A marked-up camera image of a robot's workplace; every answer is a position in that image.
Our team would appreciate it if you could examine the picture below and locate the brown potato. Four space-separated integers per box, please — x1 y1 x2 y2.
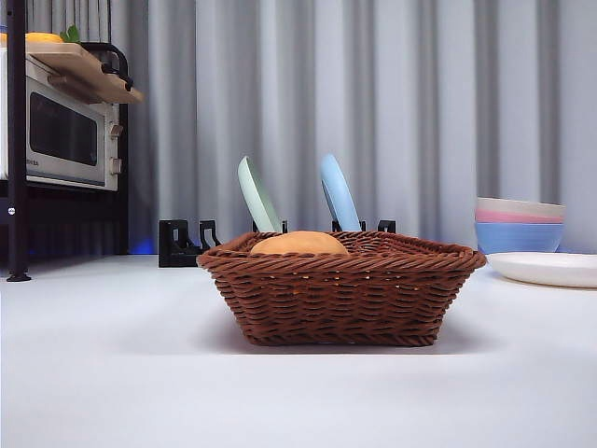
250 230 351 257

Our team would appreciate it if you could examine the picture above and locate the brown wicker basket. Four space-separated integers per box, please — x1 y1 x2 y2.
196 229 488 347

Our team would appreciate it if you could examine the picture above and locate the pale green plate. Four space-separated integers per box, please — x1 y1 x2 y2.
237 155 285 233

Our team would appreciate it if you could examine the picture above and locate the pale blue plate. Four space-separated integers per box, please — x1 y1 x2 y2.
319 152 364 232

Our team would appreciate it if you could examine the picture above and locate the black dish rack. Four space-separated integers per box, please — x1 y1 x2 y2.
159 217 397 268

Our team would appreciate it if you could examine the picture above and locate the grey curtain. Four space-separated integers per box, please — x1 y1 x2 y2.
0 0 597 256

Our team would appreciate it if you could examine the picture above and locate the pink bowl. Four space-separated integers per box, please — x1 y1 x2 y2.
475 208 567 224

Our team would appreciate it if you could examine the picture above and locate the cream bowl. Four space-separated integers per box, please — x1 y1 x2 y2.
476 196 567 217

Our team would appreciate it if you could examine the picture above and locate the white flat plate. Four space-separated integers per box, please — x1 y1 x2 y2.
486 251 597 288

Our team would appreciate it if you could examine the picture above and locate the white toaster oven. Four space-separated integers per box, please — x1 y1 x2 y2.
0 49 123 191

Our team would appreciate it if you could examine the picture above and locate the wooden cutting board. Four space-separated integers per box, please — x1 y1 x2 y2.
25 40 145 105

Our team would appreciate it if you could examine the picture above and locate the yellow orange food item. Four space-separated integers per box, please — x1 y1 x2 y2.
0 31 64 44

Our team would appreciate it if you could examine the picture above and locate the black metal shelf frame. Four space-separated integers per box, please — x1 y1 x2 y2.
0 0 132 281

